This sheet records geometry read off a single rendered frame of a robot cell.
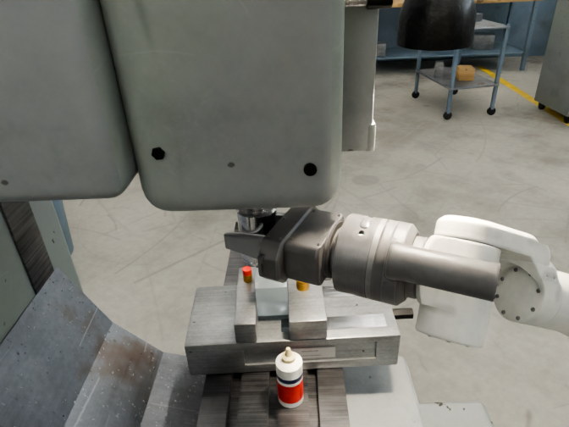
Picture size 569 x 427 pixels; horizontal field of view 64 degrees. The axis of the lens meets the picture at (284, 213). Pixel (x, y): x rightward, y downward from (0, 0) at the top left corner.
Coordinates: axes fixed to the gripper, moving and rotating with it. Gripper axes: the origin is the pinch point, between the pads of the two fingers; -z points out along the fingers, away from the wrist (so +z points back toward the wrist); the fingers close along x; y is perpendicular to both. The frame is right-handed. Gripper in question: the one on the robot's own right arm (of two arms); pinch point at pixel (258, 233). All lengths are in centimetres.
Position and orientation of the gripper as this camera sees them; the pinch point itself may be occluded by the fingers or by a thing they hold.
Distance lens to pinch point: 55.3
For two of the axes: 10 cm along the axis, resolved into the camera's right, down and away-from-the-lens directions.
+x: -4.3, 4.7, -7.7
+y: 0.5, 8.6, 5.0
